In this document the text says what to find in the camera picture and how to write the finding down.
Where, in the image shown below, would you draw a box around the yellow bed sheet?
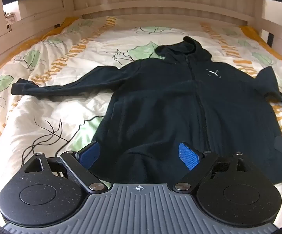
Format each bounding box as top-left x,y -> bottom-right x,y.
0,17 -> 282,88

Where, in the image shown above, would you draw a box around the white leaf print duvet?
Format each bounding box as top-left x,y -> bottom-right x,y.
0,16 -> 282,225

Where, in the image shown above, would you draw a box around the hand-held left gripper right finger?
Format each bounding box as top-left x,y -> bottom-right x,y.
172,141 -> 254,193

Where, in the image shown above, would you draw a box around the small shelf items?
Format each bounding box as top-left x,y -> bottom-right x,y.
3,12 -> 18,32

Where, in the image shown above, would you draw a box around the black hooded zip jacket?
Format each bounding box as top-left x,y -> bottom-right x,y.
11,36 -> 282,186

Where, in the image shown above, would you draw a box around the pale wooden bed frame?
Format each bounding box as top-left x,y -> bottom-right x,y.
0,0 -> 282,80

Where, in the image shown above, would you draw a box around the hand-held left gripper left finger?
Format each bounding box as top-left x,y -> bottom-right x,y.
22,141 -> 109,193

